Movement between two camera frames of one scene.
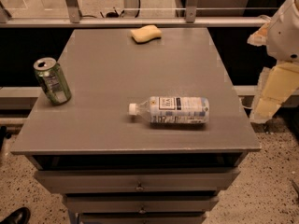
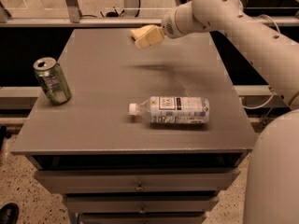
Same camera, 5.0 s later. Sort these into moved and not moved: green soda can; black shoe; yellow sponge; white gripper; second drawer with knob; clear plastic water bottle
Moved: black shoe; white gripper
Not moved: clear plastic water bottle; second drawer with knob; yellow sponge; green soda can
